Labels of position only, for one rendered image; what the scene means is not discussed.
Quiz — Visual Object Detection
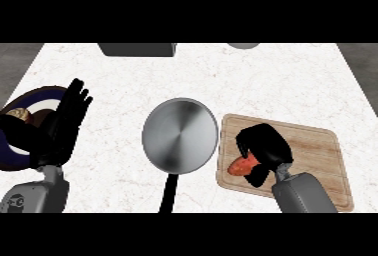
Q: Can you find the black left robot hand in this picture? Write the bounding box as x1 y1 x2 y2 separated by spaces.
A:
0 77 95 169

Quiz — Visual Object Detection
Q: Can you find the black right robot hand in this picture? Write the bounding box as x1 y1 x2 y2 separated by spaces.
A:
235 122 296 188

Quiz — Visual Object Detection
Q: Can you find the orange sweet potato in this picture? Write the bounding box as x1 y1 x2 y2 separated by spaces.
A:
226 151 262 177

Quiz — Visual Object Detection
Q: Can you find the wooden cutting board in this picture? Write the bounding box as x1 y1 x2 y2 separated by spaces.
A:
216 113 356 213

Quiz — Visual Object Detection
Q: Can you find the dark blue and white plate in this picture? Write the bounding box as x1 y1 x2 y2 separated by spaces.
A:
0 85 70 172

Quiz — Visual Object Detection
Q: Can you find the brown bread roll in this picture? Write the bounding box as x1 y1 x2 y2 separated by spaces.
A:
5 107 33 122

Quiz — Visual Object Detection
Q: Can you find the dark grey box appliance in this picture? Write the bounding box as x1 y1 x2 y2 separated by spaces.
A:
96 42 177 58

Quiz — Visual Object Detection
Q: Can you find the steel pan with black handle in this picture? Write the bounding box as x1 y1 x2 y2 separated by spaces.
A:
141 97 220 214

